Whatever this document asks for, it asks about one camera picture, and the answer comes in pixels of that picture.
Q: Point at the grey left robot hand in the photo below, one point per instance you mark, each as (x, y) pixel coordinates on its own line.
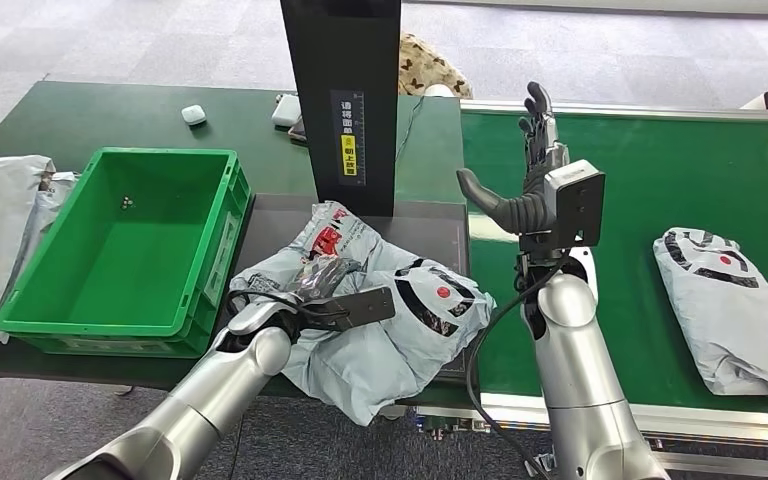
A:
(324, 278)

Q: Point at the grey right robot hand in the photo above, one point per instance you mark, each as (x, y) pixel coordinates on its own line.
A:
(530, 208)

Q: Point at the grey plastic mailer package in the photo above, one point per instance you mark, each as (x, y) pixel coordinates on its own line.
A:
(53, 199)
(735, 318)
(384, 358)

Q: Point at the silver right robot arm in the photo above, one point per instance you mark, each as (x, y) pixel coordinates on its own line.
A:
(576, 371)

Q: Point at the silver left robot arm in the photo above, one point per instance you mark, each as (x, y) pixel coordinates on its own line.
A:
(192, 411)

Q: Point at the green conveyor belt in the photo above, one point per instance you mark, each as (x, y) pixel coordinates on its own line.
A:
(656, 172)

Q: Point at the black inbound scanner machine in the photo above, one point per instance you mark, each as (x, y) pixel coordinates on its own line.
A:
(351, 53)

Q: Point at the white plastic mailer package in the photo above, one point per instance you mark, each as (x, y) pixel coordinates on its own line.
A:
(0, 218)

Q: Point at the white charger block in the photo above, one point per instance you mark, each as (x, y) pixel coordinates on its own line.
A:
(286, 109)

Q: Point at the beige butterfly patterned cloth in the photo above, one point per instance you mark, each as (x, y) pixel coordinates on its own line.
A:
(424, 66)

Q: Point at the green plastic crate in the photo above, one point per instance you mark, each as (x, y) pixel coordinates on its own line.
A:
(126, 265)

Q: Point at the white earbuds case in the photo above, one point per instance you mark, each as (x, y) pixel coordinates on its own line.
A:
(193, 115)

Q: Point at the small metal bits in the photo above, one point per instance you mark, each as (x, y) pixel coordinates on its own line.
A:
(126, 203)

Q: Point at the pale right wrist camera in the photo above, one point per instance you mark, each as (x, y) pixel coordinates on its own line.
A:
(573, 199)

